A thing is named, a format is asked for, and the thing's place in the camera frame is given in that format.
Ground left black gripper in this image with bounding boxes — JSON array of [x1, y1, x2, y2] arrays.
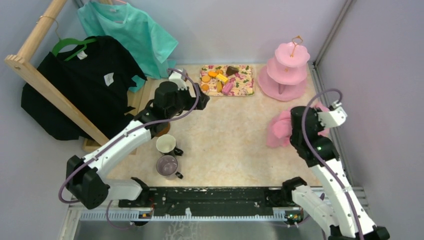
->
[[166, 82, 210, 120]]

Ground pink macaron roll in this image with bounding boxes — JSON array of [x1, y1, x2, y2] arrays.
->
[[221, 82, 234, 96]]

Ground chocolate cake slice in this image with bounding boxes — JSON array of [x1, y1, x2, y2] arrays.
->
[[225, 65, 239, 77]]

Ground floral serving tray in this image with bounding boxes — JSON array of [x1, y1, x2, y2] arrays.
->
[[199, 64, 255, 97]]

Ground pink cloth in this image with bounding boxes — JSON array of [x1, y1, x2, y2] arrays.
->
[[266, 102, 330, 148]]

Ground pink three-tier cake stand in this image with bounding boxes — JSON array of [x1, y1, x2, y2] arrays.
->
[[257, 35, 311, 102]]

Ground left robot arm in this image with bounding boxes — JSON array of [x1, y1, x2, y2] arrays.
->
[[65, 81, 210, 210]]

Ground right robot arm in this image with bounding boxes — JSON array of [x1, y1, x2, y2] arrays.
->
[[281, 103, 390, 240]]

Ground orange round cookie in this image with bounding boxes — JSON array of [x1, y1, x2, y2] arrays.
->
[[201, 84, 210, 92], [201, 75, 211, 83]]

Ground orange pastry piece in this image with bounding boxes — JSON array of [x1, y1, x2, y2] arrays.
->
[[207, 71, 218, 78]]

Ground yellow cake piece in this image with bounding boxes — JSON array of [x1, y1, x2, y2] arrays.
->
[[215, 73, 229, 84]]

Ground white mug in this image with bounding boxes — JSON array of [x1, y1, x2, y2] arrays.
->
[[155, 134, 184, 157]]

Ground wooden clothes rack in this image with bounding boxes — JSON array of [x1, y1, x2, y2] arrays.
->
[[5, 0, 134, 146]]

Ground purple mug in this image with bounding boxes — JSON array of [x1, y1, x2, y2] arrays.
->
[[156, 155, 184, 181]]

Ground teal t-shirt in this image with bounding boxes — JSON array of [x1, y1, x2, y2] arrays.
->
[[77, 1, 179, 79]]

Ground black t-shirt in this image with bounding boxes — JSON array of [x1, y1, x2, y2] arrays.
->
[[20, 36, 146, 141]]

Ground green clothes hanger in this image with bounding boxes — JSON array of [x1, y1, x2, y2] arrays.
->
[[51, 38, 97, 61]]

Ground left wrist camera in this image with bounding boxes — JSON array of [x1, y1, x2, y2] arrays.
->
[[168, 71, 188, 91]]

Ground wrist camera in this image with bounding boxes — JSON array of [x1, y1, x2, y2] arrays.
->
[[317, 101, 348, 129], [168, 71, 188, 91]]

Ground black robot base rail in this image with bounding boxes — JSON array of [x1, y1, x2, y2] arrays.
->
[[118, 186, 301, 217]]

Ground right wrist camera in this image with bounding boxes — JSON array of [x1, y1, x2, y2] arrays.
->
[[317, 101, 348, 129]]

